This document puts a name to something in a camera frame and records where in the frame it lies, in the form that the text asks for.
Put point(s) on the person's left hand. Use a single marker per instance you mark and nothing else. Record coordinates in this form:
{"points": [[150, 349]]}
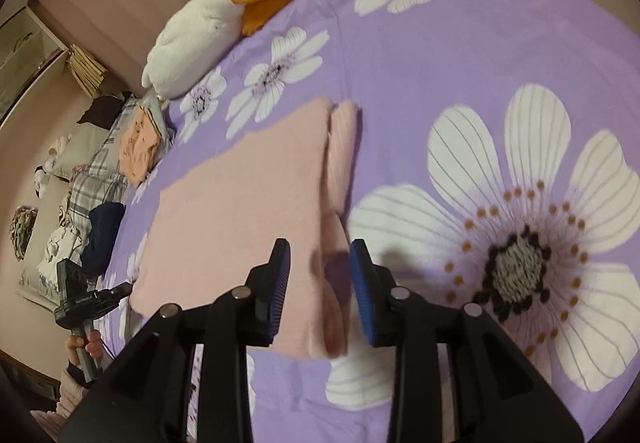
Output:
{"points": [[74, 348]]}

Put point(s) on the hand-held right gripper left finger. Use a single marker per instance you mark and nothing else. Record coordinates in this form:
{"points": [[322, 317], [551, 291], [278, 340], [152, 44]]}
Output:
{"points": [[277, 293]]}

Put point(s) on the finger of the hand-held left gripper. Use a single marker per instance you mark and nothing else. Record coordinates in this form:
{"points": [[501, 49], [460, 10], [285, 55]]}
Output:
{"points": [[117, 295]]}

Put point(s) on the small beige plush toy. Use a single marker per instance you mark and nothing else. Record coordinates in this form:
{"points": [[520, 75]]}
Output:
{"points": [[61, 146]]}

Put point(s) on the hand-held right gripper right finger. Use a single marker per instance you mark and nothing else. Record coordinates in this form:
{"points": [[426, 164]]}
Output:
{"points": [[365, 293]]}

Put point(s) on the grey folded garment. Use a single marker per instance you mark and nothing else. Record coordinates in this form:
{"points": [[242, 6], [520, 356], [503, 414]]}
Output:
{"points": [[161, 115]]}

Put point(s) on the person's left forearm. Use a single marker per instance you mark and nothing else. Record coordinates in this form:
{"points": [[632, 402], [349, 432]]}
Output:
{"points": [[65, 398]]}

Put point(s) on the navy blue cloth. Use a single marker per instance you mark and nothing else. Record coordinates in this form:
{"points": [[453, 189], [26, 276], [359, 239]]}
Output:
{"points": [[102, 233]]}

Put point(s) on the white duck plush toy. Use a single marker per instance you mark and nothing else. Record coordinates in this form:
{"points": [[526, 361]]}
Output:
{"points": [[195, 38]]}

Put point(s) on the grey plaid quilt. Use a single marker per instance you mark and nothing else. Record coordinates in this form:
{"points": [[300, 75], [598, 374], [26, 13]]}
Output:
{"points": [[95, 183]]}

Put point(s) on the white printed garment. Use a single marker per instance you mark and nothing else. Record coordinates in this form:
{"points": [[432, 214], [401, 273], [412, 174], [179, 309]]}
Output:
{"points": [[57, 243]]}

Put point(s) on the pink long-sleeve shirt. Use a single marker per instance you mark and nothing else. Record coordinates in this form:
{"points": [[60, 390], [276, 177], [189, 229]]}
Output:
{"points": [[240, 203]]}

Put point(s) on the purple floral blanket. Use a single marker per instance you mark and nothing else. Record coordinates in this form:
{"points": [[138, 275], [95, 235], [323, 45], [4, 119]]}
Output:
{"points": [[425, 63]]}

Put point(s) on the orange printed folded garment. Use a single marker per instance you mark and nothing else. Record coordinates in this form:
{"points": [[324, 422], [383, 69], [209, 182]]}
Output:
{"points": [[137, 148]]}

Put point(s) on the multicoloured knitted bundle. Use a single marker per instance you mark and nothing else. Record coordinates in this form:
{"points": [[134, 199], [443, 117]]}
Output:
{"points": [[24, 233]]}

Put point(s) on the white and black plush dog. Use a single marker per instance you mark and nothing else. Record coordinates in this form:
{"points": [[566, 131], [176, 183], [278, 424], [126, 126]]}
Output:
{"points": [[42, 180]]}

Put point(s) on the white wall shelf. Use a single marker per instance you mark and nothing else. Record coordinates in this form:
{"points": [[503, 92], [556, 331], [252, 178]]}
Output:
{"points": [[30, 58]]}

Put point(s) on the black cloth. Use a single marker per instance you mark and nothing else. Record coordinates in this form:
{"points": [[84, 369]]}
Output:
{"points": [[102, 110]]}

